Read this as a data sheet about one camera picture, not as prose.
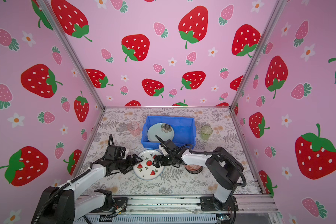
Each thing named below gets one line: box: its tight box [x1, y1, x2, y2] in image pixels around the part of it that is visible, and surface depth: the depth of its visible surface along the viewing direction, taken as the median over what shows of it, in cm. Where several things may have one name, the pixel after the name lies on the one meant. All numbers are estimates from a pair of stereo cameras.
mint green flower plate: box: [147, 122, 175, 143], surface depth 106 cm
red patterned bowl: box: [183, 164, 204, 175], surface depth 80 cm
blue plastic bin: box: [140, 115, 197, 150], surface depth 106 cm
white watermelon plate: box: [133, 149, 165, 181], surface depth 88 cm
